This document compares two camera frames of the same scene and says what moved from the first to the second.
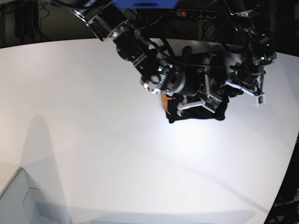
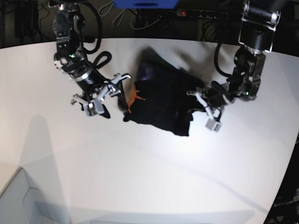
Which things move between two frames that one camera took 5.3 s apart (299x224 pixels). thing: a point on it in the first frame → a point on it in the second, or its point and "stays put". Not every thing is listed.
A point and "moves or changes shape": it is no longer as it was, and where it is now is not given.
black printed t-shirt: (171, 103) moves or changes shape
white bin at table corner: (20, 204) stays put
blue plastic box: (143, 4) stays put
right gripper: (202, 84) → (96, 89)
